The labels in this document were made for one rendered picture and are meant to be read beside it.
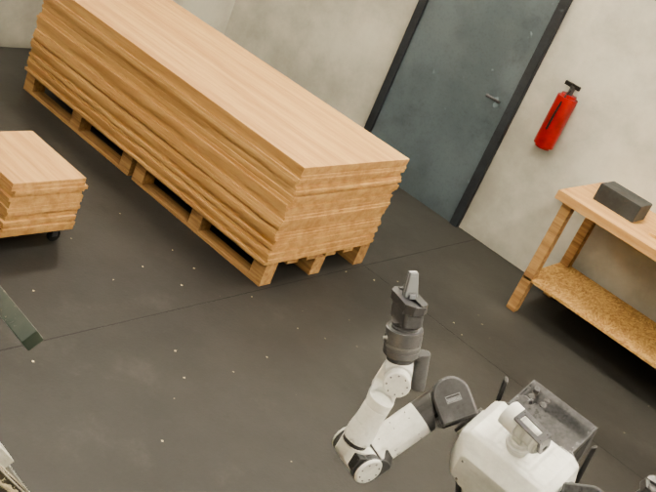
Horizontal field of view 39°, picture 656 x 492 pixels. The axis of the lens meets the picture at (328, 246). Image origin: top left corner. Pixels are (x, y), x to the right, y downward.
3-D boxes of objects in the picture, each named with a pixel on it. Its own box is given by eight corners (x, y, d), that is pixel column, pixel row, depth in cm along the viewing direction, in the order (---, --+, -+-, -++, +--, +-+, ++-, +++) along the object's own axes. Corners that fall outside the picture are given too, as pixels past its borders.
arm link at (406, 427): (342, 459, 238) (412, 409, 240) (365, 495, 229) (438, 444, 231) (326, 437, 230) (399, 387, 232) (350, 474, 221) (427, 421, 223)
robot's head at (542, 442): (527, 420, 219) (529, 405, 213) (553, 446, 214) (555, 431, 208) (508, 435, 217) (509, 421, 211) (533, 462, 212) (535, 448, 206)
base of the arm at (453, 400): (415, 400, 243) (448, 373, 244) (447, 439, 240) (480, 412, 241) (419, 396, 228) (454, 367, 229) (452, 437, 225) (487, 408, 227)
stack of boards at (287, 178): (363, 263, 597) (412, 159, 565) (255, 288, 516) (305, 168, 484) (136, 89, 712) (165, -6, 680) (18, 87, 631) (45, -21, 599)
